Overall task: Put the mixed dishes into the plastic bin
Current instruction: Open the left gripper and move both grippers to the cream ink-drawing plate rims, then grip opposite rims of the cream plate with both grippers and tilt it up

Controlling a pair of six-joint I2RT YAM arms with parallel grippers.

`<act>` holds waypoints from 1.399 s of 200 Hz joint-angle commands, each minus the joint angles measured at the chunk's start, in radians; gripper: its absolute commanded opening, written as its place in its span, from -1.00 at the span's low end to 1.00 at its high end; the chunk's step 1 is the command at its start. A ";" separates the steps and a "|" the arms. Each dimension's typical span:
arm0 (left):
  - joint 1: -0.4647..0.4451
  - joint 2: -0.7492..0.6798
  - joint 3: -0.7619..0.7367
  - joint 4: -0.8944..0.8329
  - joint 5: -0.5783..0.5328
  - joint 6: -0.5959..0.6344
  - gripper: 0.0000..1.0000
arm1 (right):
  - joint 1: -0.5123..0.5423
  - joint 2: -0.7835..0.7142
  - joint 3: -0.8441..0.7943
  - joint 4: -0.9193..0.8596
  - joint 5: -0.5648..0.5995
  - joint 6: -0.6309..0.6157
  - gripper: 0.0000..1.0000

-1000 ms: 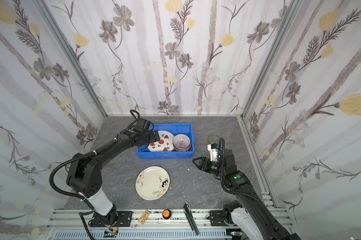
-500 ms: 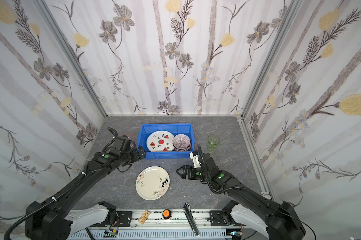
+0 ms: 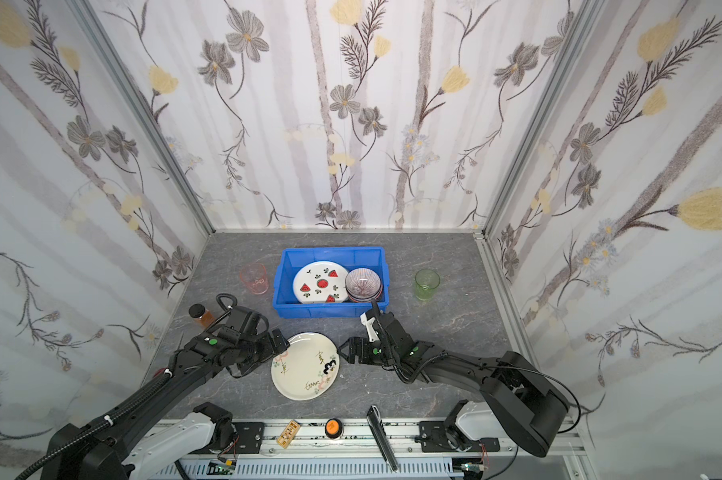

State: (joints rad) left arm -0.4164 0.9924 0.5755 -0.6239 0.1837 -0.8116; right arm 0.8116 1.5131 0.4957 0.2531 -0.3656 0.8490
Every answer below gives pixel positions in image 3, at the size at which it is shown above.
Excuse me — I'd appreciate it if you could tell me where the pink glass small plate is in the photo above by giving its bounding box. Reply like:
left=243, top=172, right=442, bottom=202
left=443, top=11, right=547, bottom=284
left=345, top=268, right=384, bottom=303

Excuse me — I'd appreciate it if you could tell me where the watermelon pattern plate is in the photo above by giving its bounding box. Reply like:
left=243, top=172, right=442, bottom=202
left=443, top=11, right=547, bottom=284
left=293, top=261, right=349, bottom=304

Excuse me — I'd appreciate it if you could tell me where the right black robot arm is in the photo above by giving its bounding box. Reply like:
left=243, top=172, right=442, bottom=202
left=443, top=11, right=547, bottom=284
left=338, top=306, right=571, bottom=458

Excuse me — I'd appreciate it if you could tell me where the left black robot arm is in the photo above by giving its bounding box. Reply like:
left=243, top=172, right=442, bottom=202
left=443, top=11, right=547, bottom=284
left=18, top=307, right=289, bottom=479

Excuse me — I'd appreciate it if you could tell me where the cream bird pattern plate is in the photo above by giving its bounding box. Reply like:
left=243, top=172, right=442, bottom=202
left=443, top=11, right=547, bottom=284
left=271, top=332, right=341, bottom=401

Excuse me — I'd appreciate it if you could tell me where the brown spice jar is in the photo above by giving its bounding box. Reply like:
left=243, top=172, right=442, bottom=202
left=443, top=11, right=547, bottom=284
left=188, top=303, right=215, bottom=329

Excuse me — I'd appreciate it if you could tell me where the pink glass cup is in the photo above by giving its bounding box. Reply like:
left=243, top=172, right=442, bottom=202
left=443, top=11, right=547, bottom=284
left=239, top=263, right=270, bottom=295

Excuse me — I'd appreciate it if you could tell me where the green glass cup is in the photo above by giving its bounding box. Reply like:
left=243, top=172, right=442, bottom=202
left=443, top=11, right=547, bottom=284
left=414, top=268, right=441, bottom=301

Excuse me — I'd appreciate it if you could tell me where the orange round button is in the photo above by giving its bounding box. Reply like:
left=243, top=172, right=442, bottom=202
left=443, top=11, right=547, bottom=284
left=325, top=418, right=344, bottom=440

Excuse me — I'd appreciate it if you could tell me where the small wooden tag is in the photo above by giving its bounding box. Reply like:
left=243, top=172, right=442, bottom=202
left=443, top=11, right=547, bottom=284
left=276, top=420, right=302, bottom=449

